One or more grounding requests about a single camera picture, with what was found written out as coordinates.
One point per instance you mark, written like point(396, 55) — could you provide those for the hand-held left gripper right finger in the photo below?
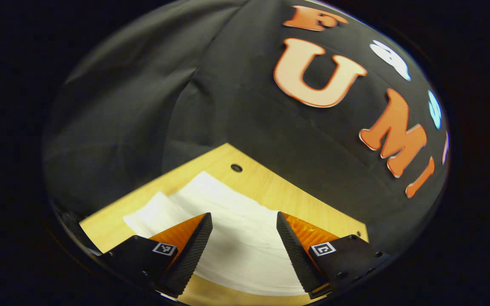
point(294, 250)

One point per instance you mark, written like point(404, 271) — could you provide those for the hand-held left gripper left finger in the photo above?
point(192, 250)

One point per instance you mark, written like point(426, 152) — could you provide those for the white jeans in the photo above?
point(236, 229)

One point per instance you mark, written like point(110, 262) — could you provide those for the black backdrop cloth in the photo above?
point(211, 85)

